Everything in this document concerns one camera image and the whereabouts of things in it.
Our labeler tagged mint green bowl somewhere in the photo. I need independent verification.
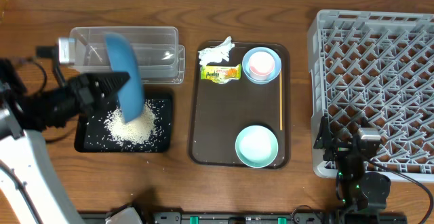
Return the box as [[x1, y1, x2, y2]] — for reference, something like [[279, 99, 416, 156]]
[[235, 125, 279, 168]]

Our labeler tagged black plastic tray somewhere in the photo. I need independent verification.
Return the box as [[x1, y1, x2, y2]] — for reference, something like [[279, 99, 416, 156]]
[[73, 90, 176, 153]]

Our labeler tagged wooden chopstick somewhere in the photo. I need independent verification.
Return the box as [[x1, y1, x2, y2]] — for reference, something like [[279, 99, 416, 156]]
[[279, 70, 283, 131]]

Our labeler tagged light blue bowl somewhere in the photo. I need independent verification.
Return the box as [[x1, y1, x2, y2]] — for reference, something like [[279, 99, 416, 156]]
[[241, 47, 281, 85]]

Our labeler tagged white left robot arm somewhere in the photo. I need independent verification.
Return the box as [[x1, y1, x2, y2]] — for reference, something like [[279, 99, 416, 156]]
[[1, 58, 130, 223]]

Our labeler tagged crumpled white tissue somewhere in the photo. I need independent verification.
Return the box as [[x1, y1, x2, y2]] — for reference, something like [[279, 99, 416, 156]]
[[198, 36, 235, 67]]

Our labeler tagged clear plastic bin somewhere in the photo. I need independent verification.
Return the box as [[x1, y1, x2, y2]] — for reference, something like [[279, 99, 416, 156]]
[[70, 26, 185, 83]]

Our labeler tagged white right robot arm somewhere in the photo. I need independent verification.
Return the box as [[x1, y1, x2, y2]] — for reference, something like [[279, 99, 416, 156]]
[[313, 116, 391, 212]]

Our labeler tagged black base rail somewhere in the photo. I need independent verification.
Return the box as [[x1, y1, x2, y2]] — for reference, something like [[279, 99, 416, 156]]
[[80, 212, 408, 224]]

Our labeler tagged white rice pile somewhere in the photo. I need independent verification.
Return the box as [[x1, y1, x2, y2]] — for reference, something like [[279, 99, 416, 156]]
[[86, 98, 170, 150]]

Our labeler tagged yellow snack wrapper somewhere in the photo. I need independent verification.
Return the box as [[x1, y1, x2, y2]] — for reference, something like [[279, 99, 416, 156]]
[[200, 64, 242, 84]]

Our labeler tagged brown serving tray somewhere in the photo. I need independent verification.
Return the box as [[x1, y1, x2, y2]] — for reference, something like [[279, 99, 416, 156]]
[[188, 43, 291, 169]]

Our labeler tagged pink cup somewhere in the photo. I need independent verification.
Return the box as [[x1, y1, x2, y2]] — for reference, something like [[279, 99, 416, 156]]
[[249, 51, 275, 81]]

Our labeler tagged dark blue plate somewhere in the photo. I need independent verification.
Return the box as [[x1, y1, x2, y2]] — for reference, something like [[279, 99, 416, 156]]
[[104, 32, 146, 124]]

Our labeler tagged grey dishwasher rack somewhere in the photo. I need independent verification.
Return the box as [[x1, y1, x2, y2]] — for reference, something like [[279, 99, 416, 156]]
[[307, 10, 433, 183]]

